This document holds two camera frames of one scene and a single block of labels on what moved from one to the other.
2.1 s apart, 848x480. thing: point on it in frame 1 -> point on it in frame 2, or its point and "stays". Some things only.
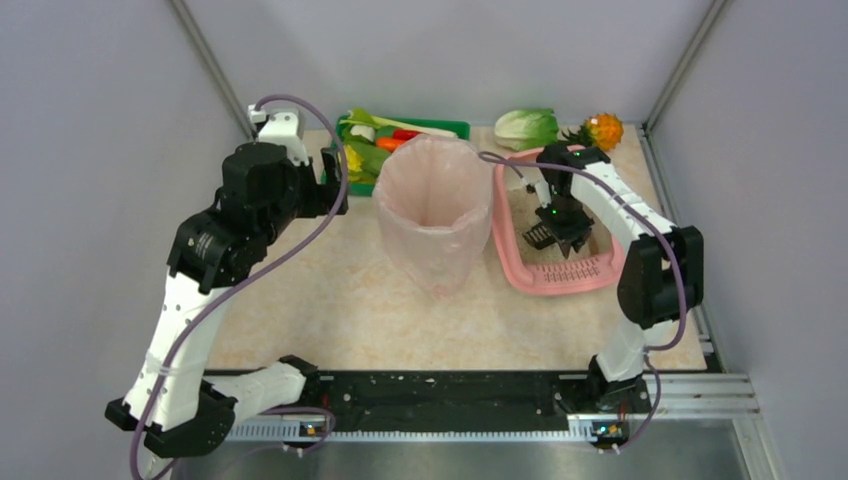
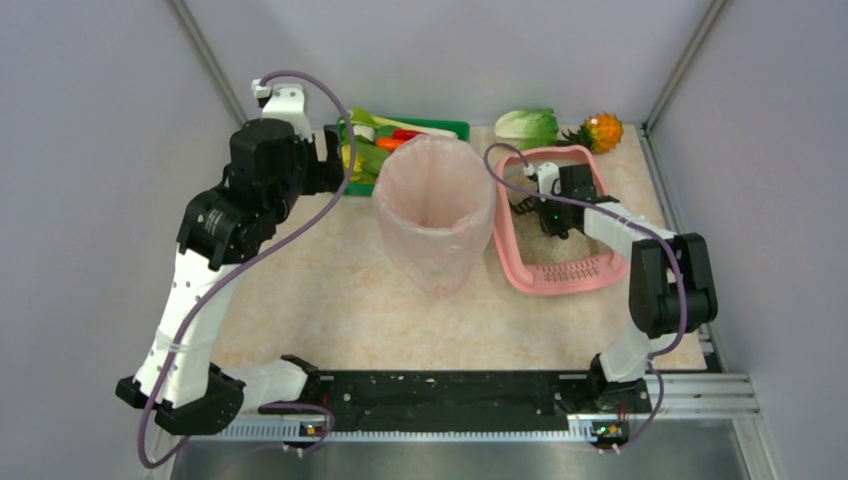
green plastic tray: [461, 129] stays
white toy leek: [363, 126] stays
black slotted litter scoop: [540, 236] -> [526, 205]
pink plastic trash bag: [433, 198] stays
